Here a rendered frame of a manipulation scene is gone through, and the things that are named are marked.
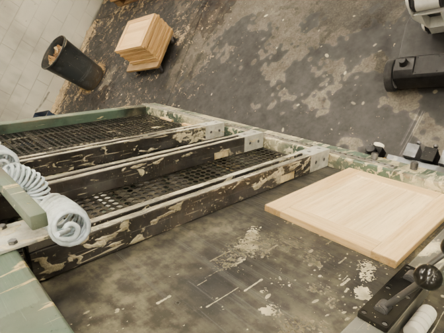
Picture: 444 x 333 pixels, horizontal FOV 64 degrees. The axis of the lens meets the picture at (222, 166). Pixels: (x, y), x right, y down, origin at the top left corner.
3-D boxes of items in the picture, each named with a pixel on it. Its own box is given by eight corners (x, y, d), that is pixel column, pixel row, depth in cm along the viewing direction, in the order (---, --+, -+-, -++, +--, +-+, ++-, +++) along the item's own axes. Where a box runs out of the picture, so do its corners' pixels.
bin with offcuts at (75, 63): (111, 61, 497) (69, 32, 450) (96, 94, 485) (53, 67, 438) (92, 65, 531) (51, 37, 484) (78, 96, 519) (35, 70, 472)
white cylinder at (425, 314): (419, 346, 58) (436, 322, 63) (423, 332, 57) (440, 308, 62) (400, 335, 60) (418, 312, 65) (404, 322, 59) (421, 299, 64)
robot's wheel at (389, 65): (394, 71, 236) (386, 53, 222) (402, 71, 233) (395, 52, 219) (388, 98, 232) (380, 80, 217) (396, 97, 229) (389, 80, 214)
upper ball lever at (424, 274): (392, 315, 60) (452, 275, 52) (382, 326, 58) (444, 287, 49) (374, 296, 62) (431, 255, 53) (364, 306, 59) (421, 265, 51)
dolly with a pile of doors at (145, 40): (181, 35, 414) (156, 10, 385) (165, 74, 402) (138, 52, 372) (148, 42, 454) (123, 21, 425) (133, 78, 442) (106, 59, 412)
